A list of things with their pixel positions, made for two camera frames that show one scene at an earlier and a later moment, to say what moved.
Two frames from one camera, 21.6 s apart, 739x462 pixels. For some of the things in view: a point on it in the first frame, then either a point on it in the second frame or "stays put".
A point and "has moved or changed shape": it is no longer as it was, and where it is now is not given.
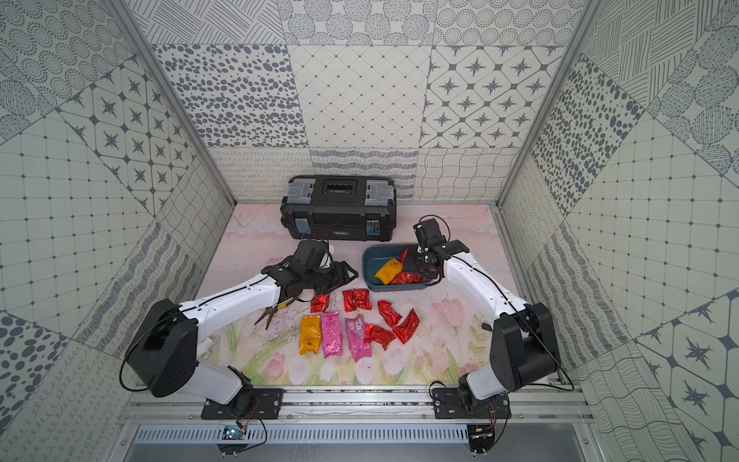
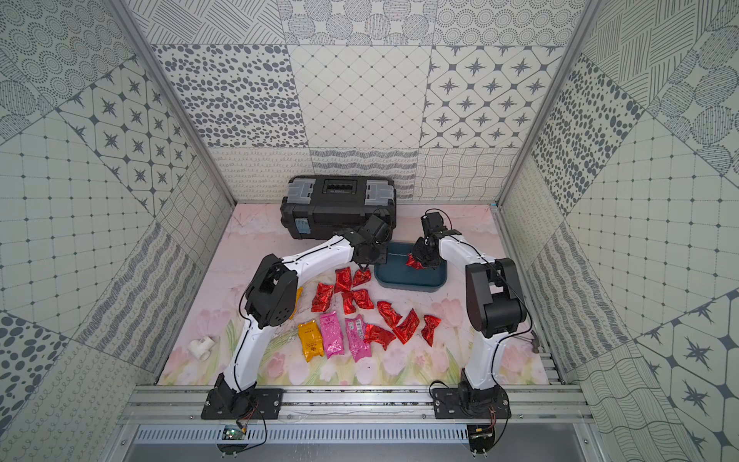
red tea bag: [388, 312] stays put
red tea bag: [349, 301] stays put
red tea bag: [375, 334] stays put
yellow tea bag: [310, 334] has moved or changed shape
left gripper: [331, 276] -> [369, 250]
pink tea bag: [332, 335] stays put
